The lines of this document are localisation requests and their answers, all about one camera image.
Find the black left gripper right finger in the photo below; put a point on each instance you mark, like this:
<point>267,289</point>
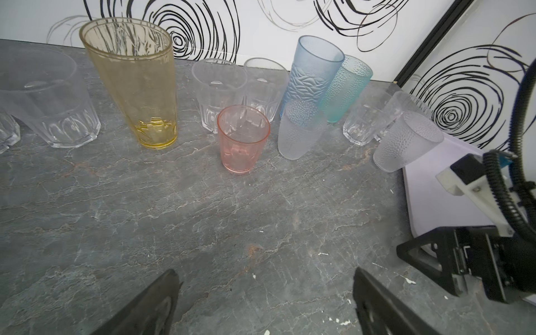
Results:
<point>381,312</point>

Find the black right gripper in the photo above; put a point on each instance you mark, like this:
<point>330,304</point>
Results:
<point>505,265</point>

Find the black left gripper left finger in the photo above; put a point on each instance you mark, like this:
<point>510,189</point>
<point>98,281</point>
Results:
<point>150,312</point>

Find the teal dimpled plastic glass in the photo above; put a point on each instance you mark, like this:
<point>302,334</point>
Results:
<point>349,82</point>

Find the tall blue textured glass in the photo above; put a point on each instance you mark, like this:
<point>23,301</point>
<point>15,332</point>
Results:
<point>315,65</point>

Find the tall yellow plastic glass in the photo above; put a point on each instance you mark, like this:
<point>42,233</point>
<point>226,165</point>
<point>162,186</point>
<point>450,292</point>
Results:
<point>135,62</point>

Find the lilac plastic tray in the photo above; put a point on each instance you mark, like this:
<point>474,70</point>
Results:
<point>430,206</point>

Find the frosted dimpled glass right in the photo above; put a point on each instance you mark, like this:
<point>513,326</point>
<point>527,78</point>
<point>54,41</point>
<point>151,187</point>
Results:
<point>412,136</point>

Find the frosted dimpled glass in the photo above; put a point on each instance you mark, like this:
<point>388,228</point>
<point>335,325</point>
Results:
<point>412,136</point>
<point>301,126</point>

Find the clear faceted tumbler right front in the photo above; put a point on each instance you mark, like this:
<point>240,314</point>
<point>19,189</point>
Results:
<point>367,115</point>

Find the small pink plastic glass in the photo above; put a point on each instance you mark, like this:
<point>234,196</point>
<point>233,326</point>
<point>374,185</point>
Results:
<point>243,132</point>

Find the frosted dimpled glass left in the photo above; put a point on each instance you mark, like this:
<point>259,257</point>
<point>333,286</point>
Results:
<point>301,126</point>

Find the clear faceted tumbler far left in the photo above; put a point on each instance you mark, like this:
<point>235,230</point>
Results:
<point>10,131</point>

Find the clear faceted tumbler middle front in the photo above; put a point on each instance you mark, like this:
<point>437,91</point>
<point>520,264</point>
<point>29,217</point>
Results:
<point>218,84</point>

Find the clear faceted tumbler middle back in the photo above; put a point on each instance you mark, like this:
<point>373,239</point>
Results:
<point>266,84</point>

